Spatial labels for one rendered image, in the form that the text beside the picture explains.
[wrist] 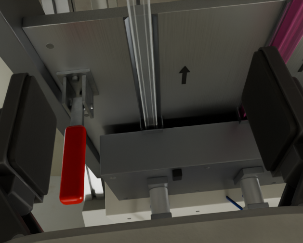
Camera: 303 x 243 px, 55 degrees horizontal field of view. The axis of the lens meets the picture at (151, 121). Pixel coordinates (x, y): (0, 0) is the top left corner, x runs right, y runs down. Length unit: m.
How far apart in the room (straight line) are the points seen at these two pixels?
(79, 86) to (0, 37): 0.08
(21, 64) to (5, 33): 0.03
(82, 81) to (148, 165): 0.12
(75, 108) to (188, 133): 0.14
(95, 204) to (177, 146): 0.28
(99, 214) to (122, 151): 0.25
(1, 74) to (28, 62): 4.01
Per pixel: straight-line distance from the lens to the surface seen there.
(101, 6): 0.60
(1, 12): 0.20
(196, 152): 0.32
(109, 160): 0.32
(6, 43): 0.22
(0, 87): 4.32
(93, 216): 0.56
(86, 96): 0.25
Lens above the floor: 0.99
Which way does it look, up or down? 21 degrees up
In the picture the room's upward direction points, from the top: 174 degrees clockwise
